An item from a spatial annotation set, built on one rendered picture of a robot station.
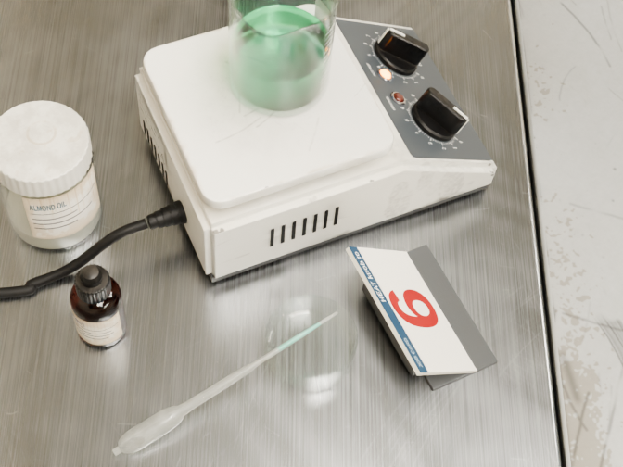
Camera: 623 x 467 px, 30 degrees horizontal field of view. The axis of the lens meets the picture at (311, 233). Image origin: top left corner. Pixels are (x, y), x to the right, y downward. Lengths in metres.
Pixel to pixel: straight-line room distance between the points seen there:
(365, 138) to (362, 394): 0.15
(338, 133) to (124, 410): 0.20
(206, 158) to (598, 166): 0.28
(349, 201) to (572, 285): 0.16
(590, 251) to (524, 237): 0.04
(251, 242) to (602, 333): 0.22
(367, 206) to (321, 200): 0.04
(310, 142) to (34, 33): 0.26
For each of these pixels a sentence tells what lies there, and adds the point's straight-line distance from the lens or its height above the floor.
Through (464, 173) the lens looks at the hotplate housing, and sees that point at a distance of 0.73.
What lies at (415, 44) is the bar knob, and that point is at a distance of 0.76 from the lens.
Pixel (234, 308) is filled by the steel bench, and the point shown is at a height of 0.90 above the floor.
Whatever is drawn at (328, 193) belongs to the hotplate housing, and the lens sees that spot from 0.68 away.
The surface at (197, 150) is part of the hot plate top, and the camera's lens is 0.67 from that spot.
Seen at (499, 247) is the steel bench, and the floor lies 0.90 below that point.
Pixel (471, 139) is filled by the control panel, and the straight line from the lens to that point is 0.76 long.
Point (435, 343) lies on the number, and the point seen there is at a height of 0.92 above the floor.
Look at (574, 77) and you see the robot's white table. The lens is 0.85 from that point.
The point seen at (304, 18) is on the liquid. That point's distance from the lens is 0.69.
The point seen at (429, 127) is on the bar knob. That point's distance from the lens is 0.73.
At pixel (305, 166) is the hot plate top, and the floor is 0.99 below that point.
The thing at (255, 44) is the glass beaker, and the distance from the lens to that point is 0.64.
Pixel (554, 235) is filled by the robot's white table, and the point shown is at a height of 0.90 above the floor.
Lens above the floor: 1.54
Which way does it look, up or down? 59 degrees down
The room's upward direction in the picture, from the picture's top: 6 degrees clockwise
